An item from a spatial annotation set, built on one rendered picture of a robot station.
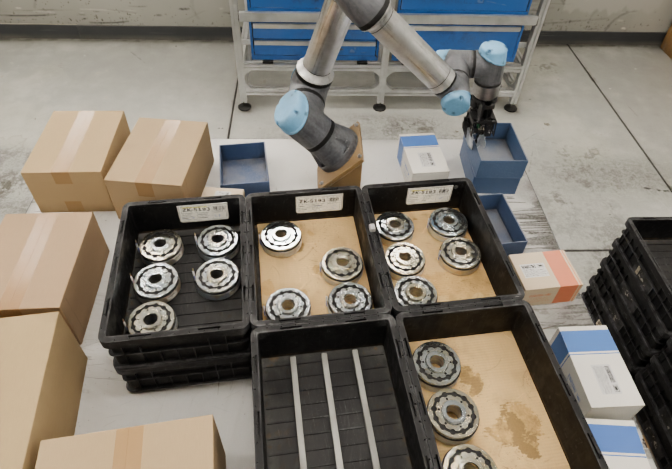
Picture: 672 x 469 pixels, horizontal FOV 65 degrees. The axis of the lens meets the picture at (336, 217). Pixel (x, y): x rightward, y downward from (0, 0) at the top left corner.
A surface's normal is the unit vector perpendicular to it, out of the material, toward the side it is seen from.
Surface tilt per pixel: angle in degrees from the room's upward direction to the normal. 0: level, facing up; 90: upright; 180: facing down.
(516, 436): 0
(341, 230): 0
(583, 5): 90
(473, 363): 0
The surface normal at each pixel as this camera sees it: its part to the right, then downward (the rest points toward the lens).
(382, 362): 0.04, -0.69
